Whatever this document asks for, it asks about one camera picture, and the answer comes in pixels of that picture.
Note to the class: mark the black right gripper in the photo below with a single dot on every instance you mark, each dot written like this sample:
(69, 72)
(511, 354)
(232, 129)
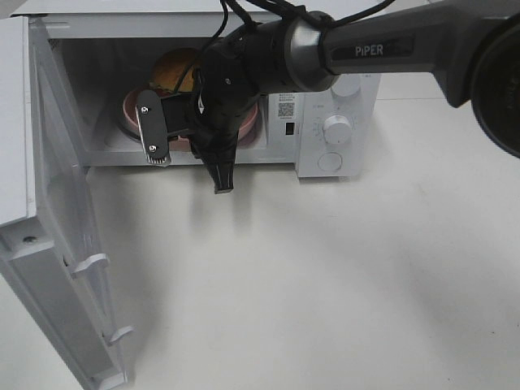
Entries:
(208, 107)

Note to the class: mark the pink round plate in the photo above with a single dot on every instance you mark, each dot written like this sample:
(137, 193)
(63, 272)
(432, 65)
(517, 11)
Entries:
(128, 119)

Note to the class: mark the burger with lettuce and cheese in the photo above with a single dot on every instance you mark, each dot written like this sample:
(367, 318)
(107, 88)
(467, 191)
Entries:
(169, 68)

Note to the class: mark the round white door button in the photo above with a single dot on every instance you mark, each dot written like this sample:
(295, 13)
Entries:
(330, 162)

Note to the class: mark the white microwave knob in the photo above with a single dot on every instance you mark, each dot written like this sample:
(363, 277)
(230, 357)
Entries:
(337, 130)

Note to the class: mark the white microwave door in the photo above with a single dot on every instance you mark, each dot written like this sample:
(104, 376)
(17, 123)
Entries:
(51, 254)

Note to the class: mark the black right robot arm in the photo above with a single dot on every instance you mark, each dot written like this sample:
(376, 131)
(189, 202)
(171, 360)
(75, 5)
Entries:
(470, 47)

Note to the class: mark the white microwave oven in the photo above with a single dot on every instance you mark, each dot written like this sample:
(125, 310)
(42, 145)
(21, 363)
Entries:
(105, 49)

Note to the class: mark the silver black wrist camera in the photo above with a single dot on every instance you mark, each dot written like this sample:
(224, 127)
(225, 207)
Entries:
(152, 128)

